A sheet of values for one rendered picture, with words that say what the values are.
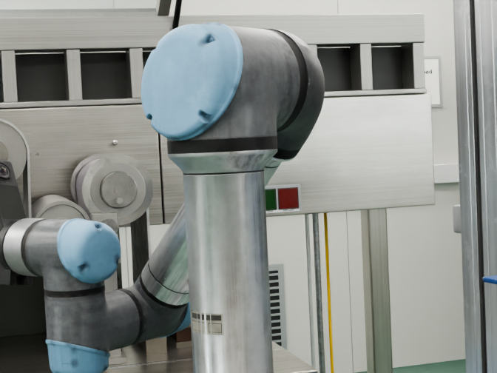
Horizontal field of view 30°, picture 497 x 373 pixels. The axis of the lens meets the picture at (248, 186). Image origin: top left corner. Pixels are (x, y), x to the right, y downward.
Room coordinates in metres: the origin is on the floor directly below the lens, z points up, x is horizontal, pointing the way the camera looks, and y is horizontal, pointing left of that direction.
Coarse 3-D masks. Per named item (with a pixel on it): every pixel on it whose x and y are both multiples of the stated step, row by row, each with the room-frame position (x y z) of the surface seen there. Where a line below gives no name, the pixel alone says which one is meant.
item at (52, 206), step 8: (40, 200) 2.08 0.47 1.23; (48, 200) 1.98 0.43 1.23; (56, 200) 1.92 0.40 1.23; (64, 200) 1.92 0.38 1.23; (32, 208) 2.07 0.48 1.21; (40, 208) 1.91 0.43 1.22; (48, 208) 1.89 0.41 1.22; (56, 208) 1.90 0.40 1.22; (64, 208) 1.90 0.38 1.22; (72, 208) 1.91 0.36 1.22; (80, 208) 1.91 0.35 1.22; (32, 216) 1.96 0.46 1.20; (40, 216) 1.89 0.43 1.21; (48, 216) 1.90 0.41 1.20; (56, 216) 1.90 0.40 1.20; (64, 216) 1.90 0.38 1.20; (72, 216) 1.91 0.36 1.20; (80, 216) 1.91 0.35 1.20; (88, 216) 1.91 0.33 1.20
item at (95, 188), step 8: (104, 168) 1.92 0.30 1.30; (112, 168) 1.92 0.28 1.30; (120, 168) 1.93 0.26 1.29; (128, 168) 1.93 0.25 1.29; (96, 176) 1.91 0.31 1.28; (104, 176) 1.92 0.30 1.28; (136, 176) 1.94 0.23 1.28; (96, 184) 1.91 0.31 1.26; (144, 184) 1.94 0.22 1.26; (96, 192) 1.91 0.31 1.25; (144, 192) 1.94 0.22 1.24; (96, 200) 1.91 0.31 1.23; (136, 200) 1.93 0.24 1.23; (104, 208) 1.92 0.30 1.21; (112, 208) 1.92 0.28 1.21; (120, 208) 1.93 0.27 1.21; (128, 208) 1.93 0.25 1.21; (136, 208) 1.93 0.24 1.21; (120, 216) 1.92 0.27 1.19
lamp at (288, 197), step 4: (296, 188) 2.38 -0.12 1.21; (280, 192) 2.37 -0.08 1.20; (284, 192) 2.37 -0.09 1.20; (288, 192) 2.37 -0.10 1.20; (292, 192) 2.38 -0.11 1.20; (296, 192) 2.38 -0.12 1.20; (280, 196) 2.37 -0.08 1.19; (284, 196) 2.37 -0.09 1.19; (288, 196) 2.37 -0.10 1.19; (292, 196) 2.38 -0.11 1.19; (296, 196) 2.38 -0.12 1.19; (280, 200) 2.37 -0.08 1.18; (284, 200) 2.37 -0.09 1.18; (288, 200) 2.37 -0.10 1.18; (292, 200) 2.37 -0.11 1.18; (296, 200) 2.38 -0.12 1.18; (280, 204) 2.37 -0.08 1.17; (284, 204) 2.37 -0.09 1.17; (288, 204) 2.37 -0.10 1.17; (292, 204) 2.37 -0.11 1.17; (296, 204) 2.38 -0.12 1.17; (280, 208) 2.37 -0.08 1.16; (284, 208) 2.37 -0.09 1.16
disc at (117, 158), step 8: (104, 160) 1.92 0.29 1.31; (112, 160) 1.93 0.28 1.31; (120, 160) 1.93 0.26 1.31; (128, 160) 1.94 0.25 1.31; (136, 160) 1.94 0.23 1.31; (96, 168) 1.92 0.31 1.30; (136, 168) 1.94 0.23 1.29; (144, 168) 1.94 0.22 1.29; (88, 176) 1.91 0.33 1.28; (144, 176) 1.94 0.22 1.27; (88, 184) 1.91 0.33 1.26; (152, 184) 1.95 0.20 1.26; (88, 192) 1.91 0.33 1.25; (152, 192) 1.95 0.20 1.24; (88, 200) 1.91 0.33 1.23; (144, 200) 1.94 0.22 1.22; (88, 208) 1.91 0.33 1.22; (96, 208) 1.92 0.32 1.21; (144, 208) 1.94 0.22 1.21; (128, 216) 1.93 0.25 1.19; (136, 216) 1.94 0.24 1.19; (120, 224) 1.93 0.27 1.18
